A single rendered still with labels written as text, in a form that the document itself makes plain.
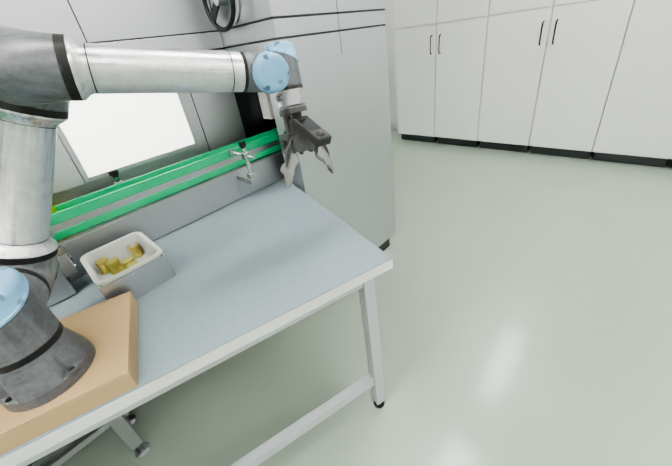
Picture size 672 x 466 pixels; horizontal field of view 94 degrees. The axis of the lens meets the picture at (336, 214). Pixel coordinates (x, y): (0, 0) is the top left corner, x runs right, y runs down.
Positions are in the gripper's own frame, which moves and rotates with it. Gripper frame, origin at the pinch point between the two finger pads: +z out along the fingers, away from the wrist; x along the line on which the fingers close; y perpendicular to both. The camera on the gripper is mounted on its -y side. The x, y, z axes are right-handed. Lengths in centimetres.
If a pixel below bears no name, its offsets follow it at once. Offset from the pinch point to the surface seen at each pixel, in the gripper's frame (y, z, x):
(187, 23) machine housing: 69, -60, 2
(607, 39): 23, -28, -302
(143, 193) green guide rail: 52, -2, 38
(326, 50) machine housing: 43, -41, -43
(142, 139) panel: 67, -20, 31
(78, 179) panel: 64, -11, 55
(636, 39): 6, -24, -306
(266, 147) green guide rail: 62, -7, -14
